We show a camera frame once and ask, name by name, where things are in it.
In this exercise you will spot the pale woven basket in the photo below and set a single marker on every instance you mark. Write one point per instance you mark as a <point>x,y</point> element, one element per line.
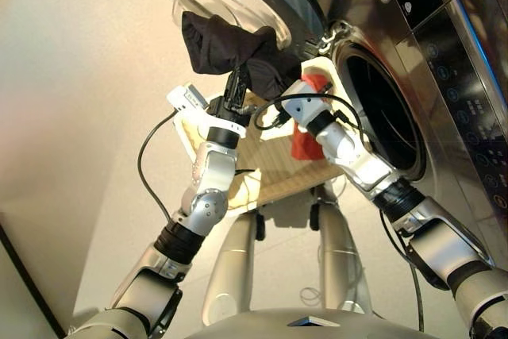
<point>278,172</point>

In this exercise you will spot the black cloth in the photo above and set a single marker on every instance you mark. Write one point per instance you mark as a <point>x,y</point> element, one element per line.
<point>222,45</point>

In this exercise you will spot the grey washing machine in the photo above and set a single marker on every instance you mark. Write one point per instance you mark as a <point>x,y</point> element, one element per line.
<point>397,57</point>

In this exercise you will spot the red cloth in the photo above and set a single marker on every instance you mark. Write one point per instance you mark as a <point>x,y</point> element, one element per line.
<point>305,144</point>

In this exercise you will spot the dark grey stacked dryer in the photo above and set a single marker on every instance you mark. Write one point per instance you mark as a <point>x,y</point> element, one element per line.
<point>492,5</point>

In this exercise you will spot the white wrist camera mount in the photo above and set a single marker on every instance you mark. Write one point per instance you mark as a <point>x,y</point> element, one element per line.
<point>305,105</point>
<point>186,99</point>

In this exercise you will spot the black wheeled basket stand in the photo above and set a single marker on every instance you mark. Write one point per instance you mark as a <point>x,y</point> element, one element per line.
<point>260,228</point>

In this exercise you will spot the silver robot leg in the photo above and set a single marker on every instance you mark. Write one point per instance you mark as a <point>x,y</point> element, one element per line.
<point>230,267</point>
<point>341,251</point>

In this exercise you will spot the silver robot torso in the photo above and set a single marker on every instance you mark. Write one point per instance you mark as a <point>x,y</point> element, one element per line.
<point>305,325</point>

